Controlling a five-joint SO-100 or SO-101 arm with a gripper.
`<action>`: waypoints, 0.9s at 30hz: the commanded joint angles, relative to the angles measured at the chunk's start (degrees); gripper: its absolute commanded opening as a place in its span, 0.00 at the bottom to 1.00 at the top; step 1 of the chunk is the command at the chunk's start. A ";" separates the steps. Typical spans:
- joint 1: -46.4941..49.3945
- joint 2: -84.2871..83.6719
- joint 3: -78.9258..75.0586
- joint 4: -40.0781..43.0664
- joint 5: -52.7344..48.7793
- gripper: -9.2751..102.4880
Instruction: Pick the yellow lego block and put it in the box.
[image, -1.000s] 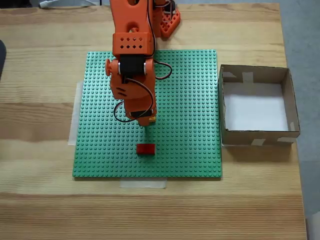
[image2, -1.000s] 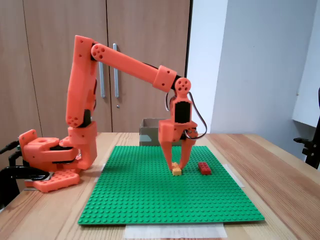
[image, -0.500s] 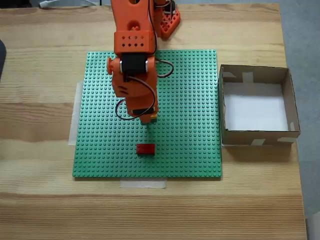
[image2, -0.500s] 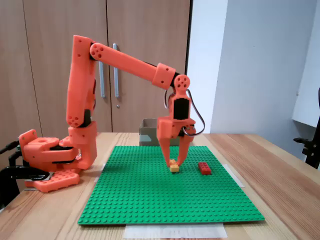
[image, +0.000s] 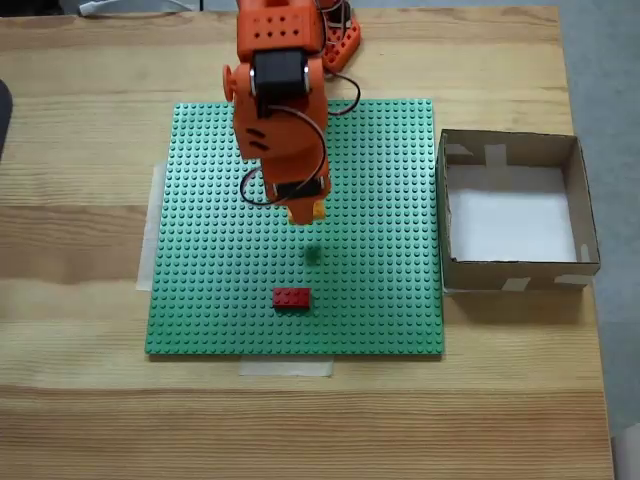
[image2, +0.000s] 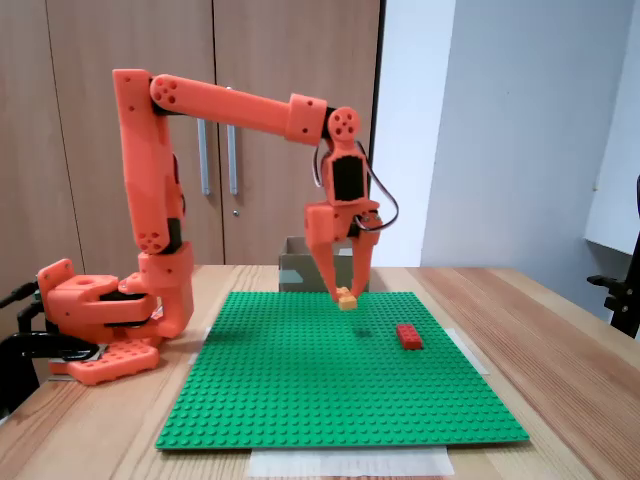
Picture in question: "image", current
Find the yellow lego block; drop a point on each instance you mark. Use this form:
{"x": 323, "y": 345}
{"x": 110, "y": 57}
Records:
{"x": 318, "y": 212}

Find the green lego baseplate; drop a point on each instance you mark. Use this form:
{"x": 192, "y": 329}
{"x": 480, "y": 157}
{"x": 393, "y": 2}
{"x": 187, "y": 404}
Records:
{"x": 375, "y": 225}

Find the red lego block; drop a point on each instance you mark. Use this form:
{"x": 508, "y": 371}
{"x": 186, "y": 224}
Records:
{"x": 291, "y": 299}

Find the open cardboard box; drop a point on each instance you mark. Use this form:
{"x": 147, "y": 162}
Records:
{"x": 475, "y": 282}

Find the wide masking tape strip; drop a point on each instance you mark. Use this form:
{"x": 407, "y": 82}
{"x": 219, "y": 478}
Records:
{"x": 147, "y": 260}

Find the black rounded device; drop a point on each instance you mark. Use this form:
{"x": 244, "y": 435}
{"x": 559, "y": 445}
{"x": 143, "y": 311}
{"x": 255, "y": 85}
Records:
{"x": 4, "y": 115}

